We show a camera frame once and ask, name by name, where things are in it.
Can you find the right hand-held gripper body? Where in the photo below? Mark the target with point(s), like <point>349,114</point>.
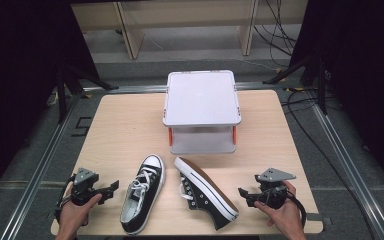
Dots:
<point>273,190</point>

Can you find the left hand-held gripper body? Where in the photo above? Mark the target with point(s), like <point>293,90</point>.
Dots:
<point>85,186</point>

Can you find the black canvas sneaker white laces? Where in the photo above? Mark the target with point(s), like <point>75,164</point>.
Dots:
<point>143,193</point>
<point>203,193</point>

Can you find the person's right hand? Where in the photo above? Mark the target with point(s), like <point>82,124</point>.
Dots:
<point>285,216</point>

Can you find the person's left hand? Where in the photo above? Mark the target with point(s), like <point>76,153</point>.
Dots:
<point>75,215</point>

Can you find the black tripod stand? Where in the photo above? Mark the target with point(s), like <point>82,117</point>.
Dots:
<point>61,93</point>
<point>320,83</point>

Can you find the clear plastic bin, white lid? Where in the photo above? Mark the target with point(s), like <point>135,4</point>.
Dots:
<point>201,106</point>

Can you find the black curtain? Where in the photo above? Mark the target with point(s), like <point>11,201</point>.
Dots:
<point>20,66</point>
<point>363,83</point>

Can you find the beige wooden desk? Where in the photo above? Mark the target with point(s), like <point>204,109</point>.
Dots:
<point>186,13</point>

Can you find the metal floor rail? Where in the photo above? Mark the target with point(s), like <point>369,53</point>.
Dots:
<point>350,166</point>
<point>36,176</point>

